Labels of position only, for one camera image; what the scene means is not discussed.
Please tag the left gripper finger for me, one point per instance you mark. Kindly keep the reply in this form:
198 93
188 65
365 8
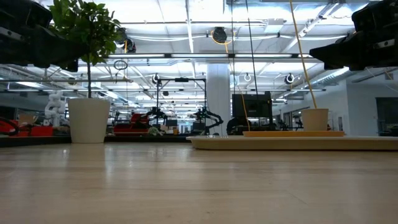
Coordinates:
69 66
68 49

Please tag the beige cup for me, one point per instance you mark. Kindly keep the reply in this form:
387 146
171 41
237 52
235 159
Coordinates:
315 119

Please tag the black background robot arm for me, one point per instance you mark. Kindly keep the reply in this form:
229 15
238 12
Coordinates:
208 115
157 112

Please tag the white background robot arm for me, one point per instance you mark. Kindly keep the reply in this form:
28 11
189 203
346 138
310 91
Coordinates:
54 107

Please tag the beige serving tray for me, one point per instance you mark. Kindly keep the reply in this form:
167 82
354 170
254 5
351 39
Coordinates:
280 143

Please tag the grey horizontal ceiling pipe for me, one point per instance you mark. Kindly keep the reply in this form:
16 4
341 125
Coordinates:
62 80

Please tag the green leafy small tree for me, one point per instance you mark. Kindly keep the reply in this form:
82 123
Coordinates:
90 21

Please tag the small black ceiling reel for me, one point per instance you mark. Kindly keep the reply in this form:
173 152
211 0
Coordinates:
155 78
289 78

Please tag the white plant pot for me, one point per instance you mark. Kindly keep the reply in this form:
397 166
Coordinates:
88 121

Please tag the cardboard box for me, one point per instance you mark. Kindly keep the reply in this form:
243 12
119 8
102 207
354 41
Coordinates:
27 119

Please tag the red box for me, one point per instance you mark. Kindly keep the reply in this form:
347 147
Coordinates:
40 130

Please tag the dark long workbench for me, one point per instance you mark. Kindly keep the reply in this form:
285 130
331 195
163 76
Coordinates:
37 140

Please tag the red machine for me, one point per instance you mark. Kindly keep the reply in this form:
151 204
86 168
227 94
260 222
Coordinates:
133 124

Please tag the small green plant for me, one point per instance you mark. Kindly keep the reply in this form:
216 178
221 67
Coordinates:
155 131

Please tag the black office chair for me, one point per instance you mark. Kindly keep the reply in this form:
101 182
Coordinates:
237 124

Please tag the white building pillar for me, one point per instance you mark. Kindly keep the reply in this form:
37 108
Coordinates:
218 99

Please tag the long ceiling light bar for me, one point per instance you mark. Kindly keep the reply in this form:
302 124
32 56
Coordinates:
199 55

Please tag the silver ventilation duct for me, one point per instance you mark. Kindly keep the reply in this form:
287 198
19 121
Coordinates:
339 73

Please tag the dark wall panel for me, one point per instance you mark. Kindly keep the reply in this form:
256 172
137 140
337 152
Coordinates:
387 115

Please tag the black metal frame rig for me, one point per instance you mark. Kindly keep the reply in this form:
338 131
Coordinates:
182 79

